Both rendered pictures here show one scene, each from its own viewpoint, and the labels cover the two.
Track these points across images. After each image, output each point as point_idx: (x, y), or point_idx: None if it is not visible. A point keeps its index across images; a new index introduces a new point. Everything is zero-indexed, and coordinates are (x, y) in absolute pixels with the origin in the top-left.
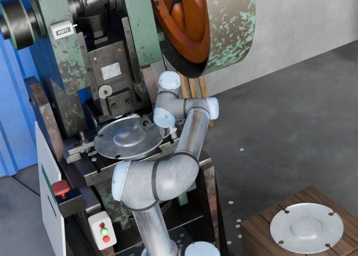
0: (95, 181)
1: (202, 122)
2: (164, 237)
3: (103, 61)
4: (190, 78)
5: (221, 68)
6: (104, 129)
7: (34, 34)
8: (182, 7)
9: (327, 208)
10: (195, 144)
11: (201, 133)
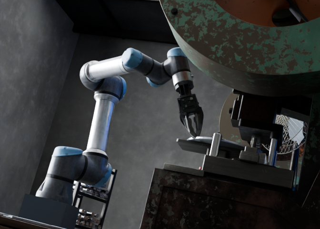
0: None
1: (115, 57)
2: (90, 132)
3: None
4: (217, 81)
5: (193, 55)
6: None
7: None
8: (298, 24)
9: (19, 219)
10: (99, 61)
11: (107, 60)
